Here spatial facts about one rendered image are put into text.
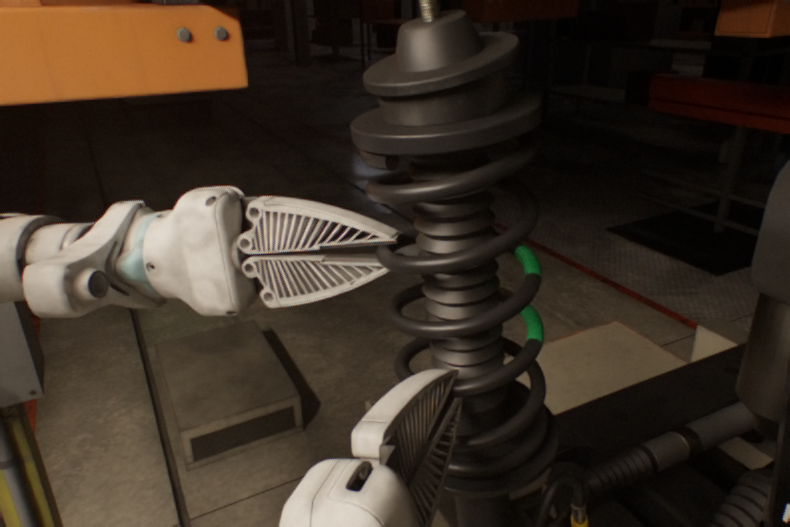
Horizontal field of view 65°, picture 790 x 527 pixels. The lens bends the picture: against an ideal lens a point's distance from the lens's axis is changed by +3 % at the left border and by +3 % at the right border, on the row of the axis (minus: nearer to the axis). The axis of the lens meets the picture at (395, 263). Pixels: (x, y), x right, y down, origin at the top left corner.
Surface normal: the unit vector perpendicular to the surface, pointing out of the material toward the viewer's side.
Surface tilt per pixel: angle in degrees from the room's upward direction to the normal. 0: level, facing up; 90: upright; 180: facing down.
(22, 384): 90
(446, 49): 74
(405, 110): 93
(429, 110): 92
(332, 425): 0
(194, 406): 0
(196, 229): 82
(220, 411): 0
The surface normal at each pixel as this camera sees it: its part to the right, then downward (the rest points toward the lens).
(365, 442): -0.47, -0.04
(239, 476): -0.02, -0.91
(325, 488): -0.28, -0.90
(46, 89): 0.46, 0.36
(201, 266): -0.17, 0.30
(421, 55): -0.47, 0.22
